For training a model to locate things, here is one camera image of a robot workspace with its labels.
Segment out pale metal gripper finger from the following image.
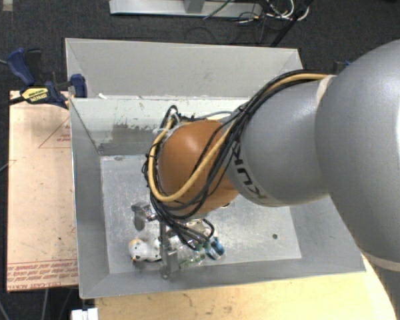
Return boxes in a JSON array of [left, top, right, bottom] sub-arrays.
[[159, 248, 181, 279], [131, 203, 157, 231]]

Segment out brown cardboard board red print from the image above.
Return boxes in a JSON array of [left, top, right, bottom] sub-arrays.
[[6, 90, 79, 293]]

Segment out black cylinder on white bracket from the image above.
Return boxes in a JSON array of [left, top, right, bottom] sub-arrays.
[[205, 235, 225, 260]]

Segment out white and yellow toy animal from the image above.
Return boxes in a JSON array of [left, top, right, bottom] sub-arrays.
[[129, 237, 163, 264]]

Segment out grey metal bin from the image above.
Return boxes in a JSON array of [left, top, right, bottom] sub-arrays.
[[65, 37, 367, 300]]

